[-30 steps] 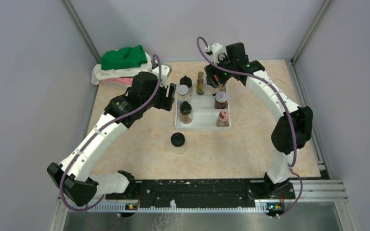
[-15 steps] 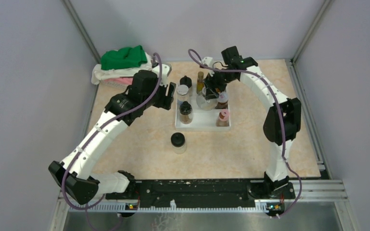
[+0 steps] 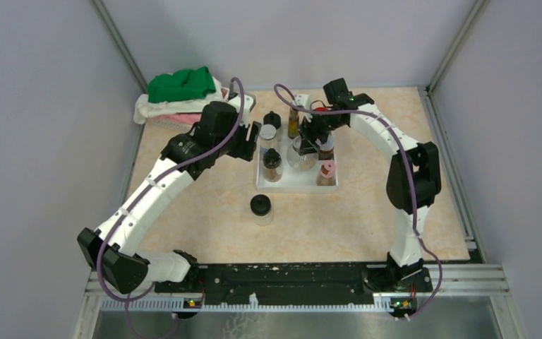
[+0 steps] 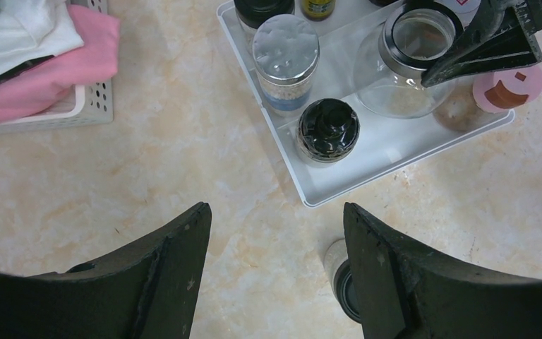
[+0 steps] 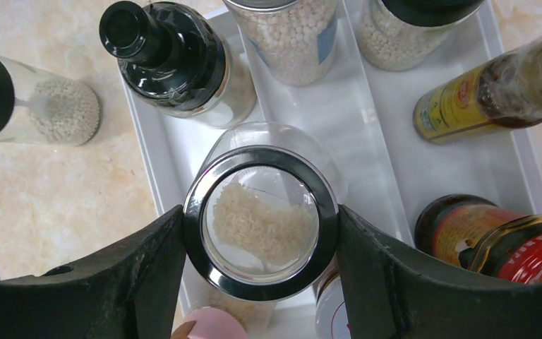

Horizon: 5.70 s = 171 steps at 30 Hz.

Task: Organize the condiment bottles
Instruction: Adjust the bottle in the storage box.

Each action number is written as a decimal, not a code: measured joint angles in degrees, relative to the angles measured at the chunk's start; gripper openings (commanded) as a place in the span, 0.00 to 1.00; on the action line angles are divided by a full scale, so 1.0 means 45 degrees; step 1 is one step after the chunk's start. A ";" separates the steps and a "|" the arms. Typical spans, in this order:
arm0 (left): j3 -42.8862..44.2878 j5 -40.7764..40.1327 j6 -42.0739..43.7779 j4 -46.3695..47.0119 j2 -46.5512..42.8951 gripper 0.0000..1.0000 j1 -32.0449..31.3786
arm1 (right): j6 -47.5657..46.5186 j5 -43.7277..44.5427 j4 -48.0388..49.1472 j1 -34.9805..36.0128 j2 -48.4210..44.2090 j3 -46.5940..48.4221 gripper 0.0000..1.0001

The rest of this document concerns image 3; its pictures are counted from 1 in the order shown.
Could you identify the black cap sesame jar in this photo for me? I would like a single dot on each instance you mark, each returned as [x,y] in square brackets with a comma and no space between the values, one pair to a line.
[275,120]

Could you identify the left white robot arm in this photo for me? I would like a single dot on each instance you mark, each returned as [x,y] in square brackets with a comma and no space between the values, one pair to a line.
[112,248]

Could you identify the pink lid spice jar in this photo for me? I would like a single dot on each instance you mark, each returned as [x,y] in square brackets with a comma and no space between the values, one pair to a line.
[327,174]

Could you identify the green cloth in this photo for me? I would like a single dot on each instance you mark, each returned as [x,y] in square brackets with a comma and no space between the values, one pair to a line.
[182,85]

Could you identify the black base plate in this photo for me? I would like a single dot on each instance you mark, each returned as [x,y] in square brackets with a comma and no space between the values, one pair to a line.
[297,284]

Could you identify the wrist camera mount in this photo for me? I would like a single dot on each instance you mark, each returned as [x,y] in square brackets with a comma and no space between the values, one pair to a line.
[303,101]
[246,101]

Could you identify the black cap glass jar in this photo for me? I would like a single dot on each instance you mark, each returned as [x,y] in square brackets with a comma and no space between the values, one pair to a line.
[261,208]

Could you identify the pink cloth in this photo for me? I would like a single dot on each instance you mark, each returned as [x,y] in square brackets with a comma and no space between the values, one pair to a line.
[179,121]

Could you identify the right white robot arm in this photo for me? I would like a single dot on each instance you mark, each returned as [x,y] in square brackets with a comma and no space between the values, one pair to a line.
[413,179]

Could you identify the clear lid glass jar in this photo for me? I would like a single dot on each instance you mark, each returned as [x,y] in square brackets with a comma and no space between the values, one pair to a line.
[297,162]

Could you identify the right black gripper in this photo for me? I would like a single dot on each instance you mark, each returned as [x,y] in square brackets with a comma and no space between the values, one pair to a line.
[308,126]

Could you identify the white cable duct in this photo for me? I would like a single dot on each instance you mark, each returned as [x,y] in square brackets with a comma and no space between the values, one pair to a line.
[180,304]

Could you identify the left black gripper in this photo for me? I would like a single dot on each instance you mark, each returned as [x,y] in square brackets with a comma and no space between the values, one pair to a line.
[246,147]

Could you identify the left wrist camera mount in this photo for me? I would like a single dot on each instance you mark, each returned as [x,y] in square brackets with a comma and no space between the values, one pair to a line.
[246,101]

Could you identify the black grinder top jar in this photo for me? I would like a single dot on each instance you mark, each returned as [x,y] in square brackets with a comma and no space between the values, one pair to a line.
[272,165]

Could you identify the white plastic basket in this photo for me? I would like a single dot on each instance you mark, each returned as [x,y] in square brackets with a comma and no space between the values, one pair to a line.
[181,115]

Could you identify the gold cap yellow bottle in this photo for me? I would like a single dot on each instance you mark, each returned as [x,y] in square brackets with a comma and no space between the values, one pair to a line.
[293,123]

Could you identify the white cloth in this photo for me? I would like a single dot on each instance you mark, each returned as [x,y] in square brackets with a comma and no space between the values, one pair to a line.
[145,110]

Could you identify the silver perforated lid shaker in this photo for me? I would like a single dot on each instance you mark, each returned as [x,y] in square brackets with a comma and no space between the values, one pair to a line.
[267,139]

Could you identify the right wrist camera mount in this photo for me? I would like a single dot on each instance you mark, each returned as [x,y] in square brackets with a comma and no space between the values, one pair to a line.
[303,101]

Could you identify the white divided plastic tray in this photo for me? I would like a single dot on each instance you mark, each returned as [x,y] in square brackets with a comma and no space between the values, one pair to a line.
[292,181]

